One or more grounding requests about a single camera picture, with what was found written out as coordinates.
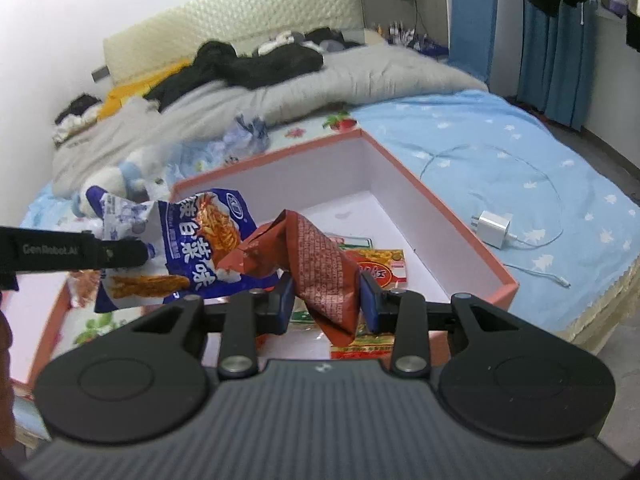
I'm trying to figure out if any black clothing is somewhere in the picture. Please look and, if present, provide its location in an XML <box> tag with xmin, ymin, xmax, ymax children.
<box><xmin>144</xmin><ymin>39</ymin><xmax>327</xmax><ymax>112</ymax></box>

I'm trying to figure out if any red yellow snack packet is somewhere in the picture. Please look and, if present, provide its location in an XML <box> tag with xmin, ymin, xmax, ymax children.
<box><xmin>329</xmin><ymin>329</ymin><xmax>397</xmax><ymax>362</ymax></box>

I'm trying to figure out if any orange red snack packet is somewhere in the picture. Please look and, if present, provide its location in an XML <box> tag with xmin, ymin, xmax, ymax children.
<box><xmin>66</xmin><ymin>269</ymin><xmax>102</xmax><ymax>307</ymax></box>

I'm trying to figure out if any pile of clothes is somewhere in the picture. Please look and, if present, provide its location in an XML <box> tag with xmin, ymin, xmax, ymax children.
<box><xmin>51</xmin><ymin>93</ymin><xmax>109</xmax><ymax>144</ymax></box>

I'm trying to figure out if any blue curtain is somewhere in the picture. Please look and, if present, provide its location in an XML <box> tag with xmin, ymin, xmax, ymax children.
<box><xmin>516</xmin><ymin>0</ymin><xmax>607</xmax><ymax>132</ymax></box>

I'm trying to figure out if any group of small bottles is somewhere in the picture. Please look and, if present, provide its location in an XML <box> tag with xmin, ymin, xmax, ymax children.
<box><xmin>386</xmin><ymin>19</ymin><xmax>427</xmax><ymax>49</ymax></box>

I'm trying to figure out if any white blue plush toy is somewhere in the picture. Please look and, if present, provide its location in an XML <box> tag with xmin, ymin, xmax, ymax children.
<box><xmin>69</xmin><ymin>146</ymin><xmax>172</xmax><ymax>217</ymax></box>

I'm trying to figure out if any cream padded headboard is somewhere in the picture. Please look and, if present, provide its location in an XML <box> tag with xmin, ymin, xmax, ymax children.
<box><xmin>102</xmin><ymin>0</ymin><xmax>364</xmax><ymax>89</ymax></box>

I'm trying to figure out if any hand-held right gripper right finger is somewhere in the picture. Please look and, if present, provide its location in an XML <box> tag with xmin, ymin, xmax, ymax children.
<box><xmin>360</xmin><ymin>278</ymin><xmax>522</xmax><ymax>378</ymax></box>

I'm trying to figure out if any clear printed plastic bag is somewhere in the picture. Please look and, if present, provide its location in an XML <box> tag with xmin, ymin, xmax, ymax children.
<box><xmin>164</xmin><ymin>134</ymin><xmax>242</xmax><ymax>182</ymax></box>

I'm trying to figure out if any orange cardboard box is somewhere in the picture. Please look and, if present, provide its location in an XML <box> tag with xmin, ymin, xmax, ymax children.
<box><xmin>169</xmin><ymin>128</ymin><xmax>520</xmax><ymax>367</ymax></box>

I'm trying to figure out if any grey duvet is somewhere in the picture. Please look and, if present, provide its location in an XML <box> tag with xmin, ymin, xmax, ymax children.
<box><xmin>51</xmin><ymin>42</ymin><xmax>489</xmax><ymax>197</ymax></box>

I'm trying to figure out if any blue white snack packet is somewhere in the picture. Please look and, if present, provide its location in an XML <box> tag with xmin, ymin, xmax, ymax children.
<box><xmin>82</xmin><ymin>184</ymin><xmax>259</xmax><ymax>314</ymax></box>

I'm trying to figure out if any fruit printed mat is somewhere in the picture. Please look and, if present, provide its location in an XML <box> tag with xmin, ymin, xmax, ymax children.
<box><xmin>20</xmin><ymin>109</ymin><xmax>362</xmax><ymax>361</ymax></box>

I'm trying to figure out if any blue star bedsheet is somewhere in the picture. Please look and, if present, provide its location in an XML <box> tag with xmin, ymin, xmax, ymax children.
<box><xmin>349</xmin><ymin>88</ymin><xmax>640</xmax><ymax>333</ymax></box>

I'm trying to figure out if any person's left forearm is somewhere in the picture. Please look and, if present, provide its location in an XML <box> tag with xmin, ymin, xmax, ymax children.
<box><xmin>0</xmin><ymin>309</ymin><xmax>17</xmax><ymax>448</ymax></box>

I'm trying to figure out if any blue padded board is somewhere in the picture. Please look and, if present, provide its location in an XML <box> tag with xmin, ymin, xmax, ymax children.
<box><xmin>449</xmin><ymin>0</ymin><xmax>499</xmax><ymax>82</ymax></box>

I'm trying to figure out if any crumpled blue white wrapper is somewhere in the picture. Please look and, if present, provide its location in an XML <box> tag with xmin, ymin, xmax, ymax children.
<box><xmin>231</xmin><ymin>114</ymin><xmax>272</xmax><ymax>154</ymax></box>

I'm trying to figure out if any white charging cable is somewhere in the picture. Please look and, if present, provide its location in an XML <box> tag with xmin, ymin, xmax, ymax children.
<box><xmin>419</xmin><ymin>144</ymin><xmax>574</xmax><ymax>289</ymax></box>

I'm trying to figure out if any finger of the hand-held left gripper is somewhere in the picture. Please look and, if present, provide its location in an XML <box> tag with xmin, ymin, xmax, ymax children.
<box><xmin>99</xmin><ymin>240</ymin><xmax>152</xmax><ymax>269</ymax></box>

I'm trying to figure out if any yellow cloth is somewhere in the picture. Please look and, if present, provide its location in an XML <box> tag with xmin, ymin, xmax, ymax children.
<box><xmin>96</xmin><ymin>59</ymin><xmax>194</xmax><ymax>122</ymax></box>

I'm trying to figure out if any white charger adapter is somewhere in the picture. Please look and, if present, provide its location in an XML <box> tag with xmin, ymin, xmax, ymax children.
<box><xmin>469</xmin><ymin>210</ymin><xmax>516</xmax><ymax>251</ymax></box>

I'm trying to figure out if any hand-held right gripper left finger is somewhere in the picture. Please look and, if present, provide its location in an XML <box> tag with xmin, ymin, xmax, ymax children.
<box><xmin>131</xmin><ymin>275</ymin><xmax>297</xmax><ymax>381</ymax></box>

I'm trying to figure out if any orange cardboard box lid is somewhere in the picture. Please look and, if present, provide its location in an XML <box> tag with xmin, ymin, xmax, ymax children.
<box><xmin>0</xmin><ymin>267</ymin><xmax>77</xmax><ymax>403</ymax></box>

